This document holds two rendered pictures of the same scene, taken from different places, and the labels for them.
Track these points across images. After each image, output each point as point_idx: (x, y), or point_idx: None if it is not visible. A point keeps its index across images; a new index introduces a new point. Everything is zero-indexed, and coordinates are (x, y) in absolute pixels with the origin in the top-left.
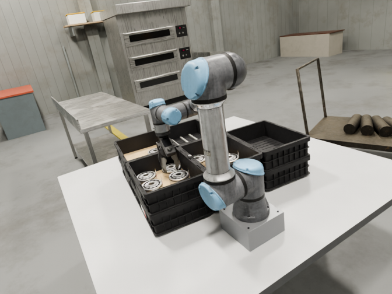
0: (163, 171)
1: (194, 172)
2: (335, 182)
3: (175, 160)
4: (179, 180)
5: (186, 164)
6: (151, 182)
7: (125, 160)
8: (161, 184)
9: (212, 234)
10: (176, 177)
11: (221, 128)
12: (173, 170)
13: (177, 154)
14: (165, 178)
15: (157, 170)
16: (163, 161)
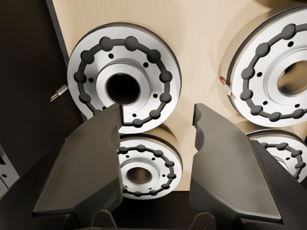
0: (181, 164)
1: (16, 23)
2: None
3: (91, 144)
4: (132, 25)
5: (53, 139)
6: (284, 94)
7: None
8: (251, 39)
9: None
10: (141, 69)
11: None
12: (137, 143)
13: (29, 188)
14: (181, 131)
15: (187, 193)
16: (233, 167)
